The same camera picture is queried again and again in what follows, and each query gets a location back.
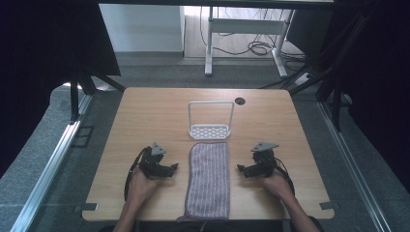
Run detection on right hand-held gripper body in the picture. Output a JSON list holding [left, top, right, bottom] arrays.
[[250, 141, 280, 179]]

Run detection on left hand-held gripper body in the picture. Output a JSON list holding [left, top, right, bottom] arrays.
[[138, 141, 168, 180]]

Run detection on person's left hand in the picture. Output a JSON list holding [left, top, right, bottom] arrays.
[[127, 164, 163, 208]]

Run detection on person's right hand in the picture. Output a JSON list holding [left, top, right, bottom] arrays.
[[262, 169, 296, 204]]

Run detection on striped purple grey towel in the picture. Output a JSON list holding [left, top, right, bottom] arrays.
[[176, 141, 232, 223]]

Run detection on black metal stand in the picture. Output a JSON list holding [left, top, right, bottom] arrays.
[[69, 72, 128, 123], [279, 6, 381, 132]]

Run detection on black curtain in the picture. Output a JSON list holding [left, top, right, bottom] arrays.
[[317, 0, 410, 194], [0, 0, 122, 179]]

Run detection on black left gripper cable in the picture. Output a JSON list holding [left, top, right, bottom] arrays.
[[123, 146, 153, 201]]

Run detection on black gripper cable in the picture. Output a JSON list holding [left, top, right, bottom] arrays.
[[123, 146, 153, 201], [273, 157, 296, 196]]

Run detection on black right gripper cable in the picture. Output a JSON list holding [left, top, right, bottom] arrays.
[[273, 157, 296, 196]]

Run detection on white wire rack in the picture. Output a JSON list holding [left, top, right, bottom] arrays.
[[187, 101, 236, 141]]

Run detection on aluminium rail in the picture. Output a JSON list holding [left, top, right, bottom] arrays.
[[9, 93, 95, 232], [317, 100, 393, 232]]

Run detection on black floor cables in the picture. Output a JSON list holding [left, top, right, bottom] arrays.
[[198, 6, 308, 64]]

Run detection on white desk frame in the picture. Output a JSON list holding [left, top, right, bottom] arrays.
[[204, 6, 295, 78]]

